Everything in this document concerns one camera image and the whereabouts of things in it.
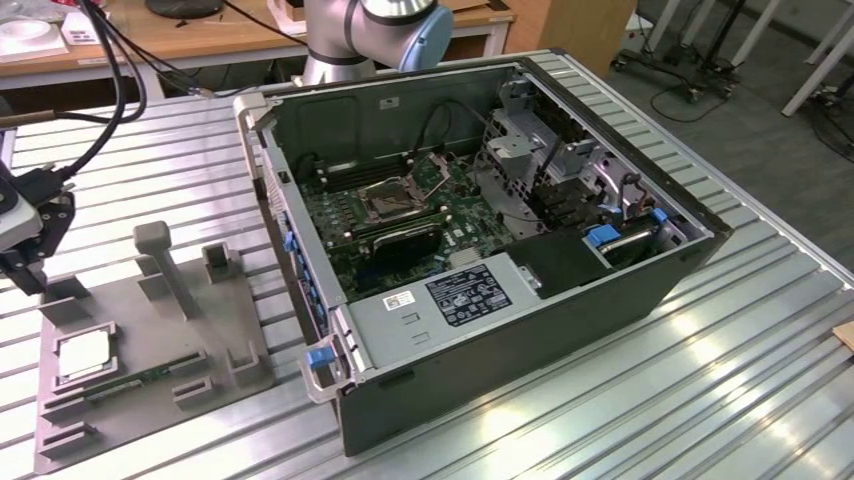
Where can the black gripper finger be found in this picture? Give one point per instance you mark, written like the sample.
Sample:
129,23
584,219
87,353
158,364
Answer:
9,262
57,220

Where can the silver CPU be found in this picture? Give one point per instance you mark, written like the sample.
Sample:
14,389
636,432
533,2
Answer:
83,356

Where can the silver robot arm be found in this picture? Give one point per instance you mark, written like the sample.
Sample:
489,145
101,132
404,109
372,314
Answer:
374,30

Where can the black RAM slot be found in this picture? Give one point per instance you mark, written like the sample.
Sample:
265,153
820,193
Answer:
394,227
368,179
361,167

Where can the CPU socket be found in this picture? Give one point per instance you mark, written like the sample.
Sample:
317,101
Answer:
390,202

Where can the green RAM stick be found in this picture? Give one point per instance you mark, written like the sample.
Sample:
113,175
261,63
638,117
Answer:
117,387

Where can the grey parts rack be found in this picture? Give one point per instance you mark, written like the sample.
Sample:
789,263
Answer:
214,320

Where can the blue plastic clip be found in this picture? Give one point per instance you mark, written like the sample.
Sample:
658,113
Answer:
658,216
289,242

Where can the white box with round dish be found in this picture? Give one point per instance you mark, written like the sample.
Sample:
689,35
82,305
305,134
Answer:
30,40

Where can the small white labelled box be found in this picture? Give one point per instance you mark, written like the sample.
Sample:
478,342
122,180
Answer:
87,27

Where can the green motherboard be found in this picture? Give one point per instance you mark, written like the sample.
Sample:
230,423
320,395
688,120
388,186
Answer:
334,210

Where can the wooden desk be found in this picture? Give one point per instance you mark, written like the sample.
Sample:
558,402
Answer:
201,40

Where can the black round base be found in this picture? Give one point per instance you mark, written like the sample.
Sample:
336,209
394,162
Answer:
187,6

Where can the blue case latch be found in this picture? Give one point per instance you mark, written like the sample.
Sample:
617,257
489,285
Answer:
320,357

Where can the white cardboard tray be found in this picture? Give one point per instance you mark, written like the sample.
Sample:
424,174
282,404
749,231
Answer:
288,20

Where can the grey power supply unit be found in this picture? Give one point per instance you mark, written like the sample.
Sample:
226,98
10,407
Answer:
401,340

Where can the small silver heatsink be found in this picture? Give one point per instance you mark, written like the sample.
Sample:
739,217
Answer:
464,257

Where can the grey metal drive cage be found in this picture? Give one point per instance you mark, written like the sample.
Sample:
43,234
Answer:
510,150

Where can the open black PC case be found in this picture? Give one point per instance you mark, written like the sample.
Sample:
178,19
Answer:
501,390

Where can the wooden cabinet panel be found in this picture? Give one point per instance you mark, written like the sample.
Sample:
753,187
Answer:
581,30

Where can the black rolling stand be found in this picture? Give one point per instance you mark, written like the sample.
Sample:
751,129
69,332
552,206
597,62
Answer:
708,70

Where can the small wooden block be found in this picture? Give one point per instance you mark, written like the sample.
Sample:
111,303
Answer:
847,340

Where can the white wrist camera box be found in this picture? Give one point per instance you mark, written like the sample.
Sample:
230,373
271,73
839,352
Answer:
17,220

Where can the white table frame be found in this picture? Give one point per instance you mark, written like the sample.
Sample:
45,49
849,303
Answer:
817,75
756,30

